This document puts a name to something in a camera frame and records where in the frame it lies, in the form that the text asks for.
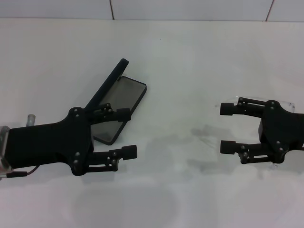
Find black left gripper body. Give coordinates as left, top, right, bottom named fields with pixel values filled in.
left=8, top=107, right=95, bottom=177

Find grey left wrist connector stub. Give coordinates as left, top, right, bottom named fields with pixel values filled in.
left=26, top=114, right=37, bottom=127

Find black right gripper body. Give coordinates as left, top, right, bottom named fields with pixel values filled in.
left=258, top=100, right=304, bottom=164

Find clear white glasses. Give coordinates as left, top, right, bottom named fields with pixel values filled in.
left=215, top=95, right=296, bottom=171

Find black glasses case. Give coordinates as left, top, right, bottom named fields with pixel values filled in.
left=83, top=58, right=147, bottom=145

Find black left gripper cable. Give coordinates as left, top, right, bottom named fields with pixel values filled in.
left=6, top=165, right=40, bottom=179

